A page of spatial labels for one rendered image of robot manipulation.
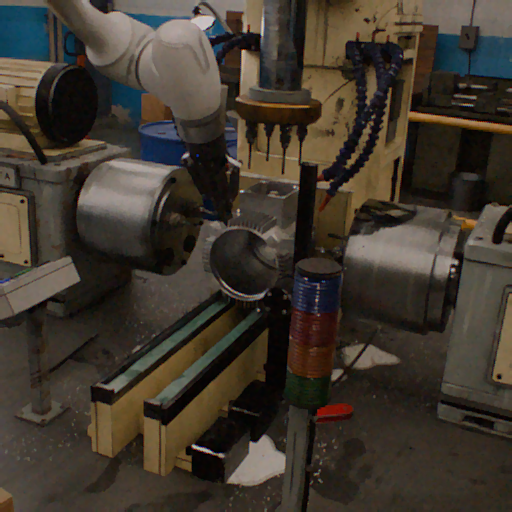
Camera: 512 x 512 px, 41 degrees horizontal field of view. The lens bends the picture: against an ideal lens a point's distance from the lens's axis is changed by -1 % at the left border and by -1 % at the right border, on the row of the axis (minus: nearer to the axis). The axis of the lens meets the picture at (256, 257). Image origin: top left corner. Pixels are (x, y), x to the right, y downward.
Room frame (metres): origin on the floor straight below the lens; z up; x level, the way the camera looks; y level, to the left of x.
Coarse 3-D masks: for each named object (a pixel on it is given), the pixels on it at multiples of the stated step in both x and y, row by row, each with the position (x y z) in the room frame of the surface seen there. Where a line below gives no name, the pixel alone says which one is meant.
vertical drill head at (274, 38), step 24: (264, 0) 1.44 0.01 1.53; (288, 0) 1.41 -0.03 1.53; (264, 24) 1.44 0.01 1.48; (288, 24) 1.41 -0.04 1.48; (264, 48) 1.43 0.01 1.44; (288, 48) 1.42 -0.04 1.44; (264, 72) 1.43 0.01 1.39; (288, 72) 1.42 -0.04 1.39; (240, 96) 1.47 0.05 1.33; (264, 96) 1.40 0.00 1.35; (288, 96) 1.40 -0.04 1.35; (264, 120) 1.38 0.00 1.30; (288, 120) 1.37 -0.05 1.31; (312, 120) 1.40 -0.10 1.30; (288, 144) 1.40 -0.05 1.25
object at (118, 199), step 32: (128, 160) 1.56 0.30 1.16; (96, 192) 1.47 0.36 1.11; (128, 192) 1.44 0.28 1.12; (160, 192) 1.43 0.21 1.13; (192, 192) 1.56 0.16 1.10; (96, 224) 1.44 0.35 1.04; (128, 224) 1.41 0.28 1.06; (160, 224) 1.43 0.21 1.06; (96, 256) 1.48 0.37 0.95; (128, 256) 1.43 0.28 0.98; (160, 256) 1.43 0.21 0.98
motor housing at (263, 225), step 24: (240, 216) 1.37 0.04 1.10; (264, 216) 1.37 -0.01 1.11; (216, 240) 1.36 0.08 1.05; (240, 240) 1.49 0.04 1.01; (264, 240) 1.31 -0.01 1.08; (312, 240) 1.45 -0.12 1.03; (216, 264) 1.38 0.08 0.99; (240, 264) 1.45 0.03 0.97; (264, 264) 1.52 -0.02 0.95; (288, 264) 1.32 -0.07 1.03; (240, 288) 1.37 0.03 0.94; (264, 288) 1.37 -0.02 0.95
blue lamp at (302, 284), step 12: (300, 276) 0.79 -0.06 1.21; (300, 288) 0.79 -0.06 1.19; (312, 288) 0.78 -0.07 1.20; (324, 288) 0.78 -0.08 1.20; (336, 288) 0.79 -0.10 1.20; (300, 300) 0.79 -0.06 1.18; (312, 300) 0.78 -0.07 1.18; (324, 300) 0.78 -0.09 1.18; (336, 300) 0.79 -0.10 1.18; (312, 312) 0.78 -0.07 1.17; (324, 312) 0.78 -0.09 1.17
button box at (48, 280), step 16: (32, 272) 1.06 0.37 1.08; (48, 272) 1.09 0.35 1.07; (64, 272) 1.12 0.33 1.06; (0, 288) 0.99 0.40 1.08; (16, 288) 1.01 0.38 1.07; (32, 288) 1.04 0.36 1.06; (48, 288) 1.07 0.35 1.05; (64, 288) 1.10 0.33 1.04; (0, 304) 0.99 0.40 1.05; (16, 304) 1.00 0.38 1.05; (32, 304) 1.02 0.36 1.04; (0, 320) 1.00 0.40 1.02
